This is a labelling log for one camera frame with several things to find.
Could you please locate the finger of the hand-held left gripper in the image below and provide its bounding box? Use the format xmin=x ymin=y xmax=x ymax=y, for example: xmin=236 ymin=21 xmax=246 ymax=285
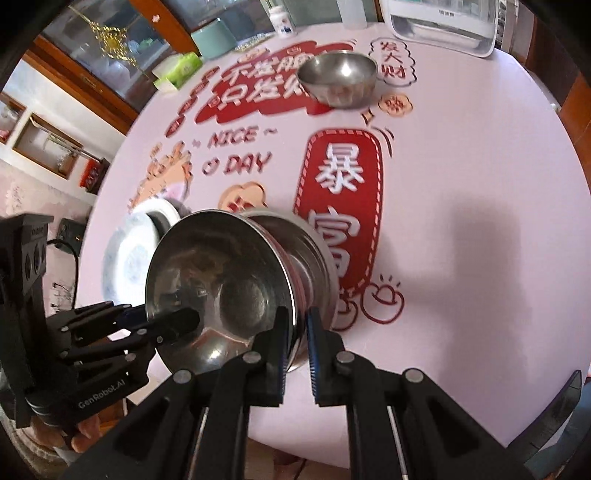
xmin=48 ymin=301 xmax=149 ymax=345
xmin=59 ymin=308 xmax=202 ymax=364

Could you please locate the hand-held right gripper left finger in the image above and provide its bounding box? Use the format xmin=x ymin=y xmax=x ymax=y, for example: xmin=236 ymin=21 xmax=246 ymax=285
xmin=58 ymin=308 xmax=290 ymax=480

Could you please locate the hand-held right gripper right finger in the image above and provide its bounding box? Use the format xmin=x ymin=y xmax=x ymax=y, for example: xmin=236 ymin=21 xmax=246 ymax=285
xmin=307 ymin=307 xmax=525 ymax=480

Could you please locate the white blue patterned plate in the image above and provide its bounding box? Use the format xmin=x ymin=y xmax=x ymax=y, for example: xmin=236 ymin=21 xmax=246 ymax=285
xmin=102 ymin=213 xmax=161 ymax=306

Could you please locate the person's left forearm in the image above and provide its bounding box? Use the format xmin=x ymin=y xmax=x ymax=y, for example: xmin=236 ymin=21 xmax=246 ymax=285
xmin=0 ymin=401 xmax=65 ymax=472

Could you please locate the person's left hand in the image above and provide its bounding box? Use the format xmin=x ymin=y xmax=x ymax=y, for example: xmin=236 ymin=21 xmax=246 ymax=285
xmin=34 ymin=406 xmax=115 ymax=455

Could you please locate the black power strip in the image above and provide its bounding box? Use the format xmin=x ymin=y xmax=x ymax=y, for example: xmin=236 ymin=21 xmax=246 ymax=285
xmin=57 ymin=218 xmax=89 ymax=246

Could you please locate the plain white plate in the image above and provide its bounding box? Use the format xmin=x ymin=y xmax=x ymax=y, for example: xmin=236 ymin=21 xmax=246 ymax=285
xmin=130 ymin=198 xmax=182 ymax=232

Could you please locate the red box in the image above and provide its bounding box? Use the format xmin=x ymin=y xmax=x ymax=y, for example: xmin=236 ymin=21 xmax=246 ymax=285
xmin=79 ymin=158 xmax=112 ymax=191

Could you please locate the printed pink tablecloth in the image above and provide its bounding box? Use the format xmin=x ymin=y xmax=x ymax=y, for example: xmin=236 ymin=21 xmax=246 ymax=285
xmin=74 ymin=21 xmax=591 ymax=467

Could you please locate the wooden glass cabinet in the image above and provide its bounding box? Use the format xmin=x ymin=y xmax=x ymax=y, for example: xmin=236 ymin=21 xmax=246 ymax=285
xmin=28 ymin=0 xmax=206 ymax=136

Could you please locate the green tissue packet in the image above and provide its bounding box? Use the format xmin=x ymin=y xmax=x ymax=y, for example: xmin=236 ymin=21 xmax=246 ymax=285
xmin=152 ymin=52 xmax=204 ymax=91

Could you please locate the gold hanging ornament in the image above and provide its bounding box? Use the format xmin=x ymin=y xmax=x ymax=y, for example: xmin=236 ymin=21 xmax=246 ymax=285
xmin=71 ymin=7 xmax=141 ymax=72

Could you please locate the teal ceramic cup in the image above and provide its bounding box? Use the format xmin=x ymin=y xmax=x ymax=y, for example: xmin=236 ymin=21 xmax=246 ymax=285
xmin=191 ymin=21 xmax=239 ymax=61

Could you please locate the gold rimmed blister tray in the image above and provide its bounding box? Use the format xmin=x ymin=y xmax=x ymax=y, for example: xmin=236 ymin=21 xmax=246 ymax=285
xmin=235 ymin=33 xmax=274 ymax=52

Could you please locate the white pill bottle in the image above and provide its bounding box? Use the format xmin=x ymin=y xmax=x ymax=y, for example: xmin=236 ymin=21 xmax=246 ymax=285
xmin=269 ymin=4 xmax=297 ymax=39

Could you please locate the clear squeeze bottle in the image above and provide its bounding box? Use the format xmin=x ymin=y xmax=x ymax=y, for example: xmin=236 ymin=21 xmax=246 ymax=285
xmin=337 ymin=0 xmax=369 ymax=28

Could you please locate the clear plastic storage box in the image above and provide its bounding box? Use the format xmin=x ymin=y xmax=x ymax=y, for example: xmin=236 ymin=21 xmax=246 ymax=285
xmin=379 ymin=0 xmax=505 ymax=59

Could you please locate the brown wooden furniture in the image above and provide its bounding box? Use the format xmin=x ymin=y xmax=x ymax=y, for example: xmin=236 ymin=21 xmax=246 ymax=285
xmin=524 ymin=44 xmax=591 ymax=155

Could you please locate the black cable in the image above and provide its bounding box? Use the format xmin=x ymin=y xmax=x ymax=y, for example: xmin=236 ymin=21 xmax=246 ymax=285
xmin=46 ymin=237 xmax=83 ymax=308

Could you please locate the wooden wall shelf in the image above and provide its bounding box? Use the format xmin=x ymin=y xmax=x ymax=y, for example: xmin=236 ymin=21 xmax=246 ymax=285
xmin=0 ymin=91 xmax=87 ymax=182

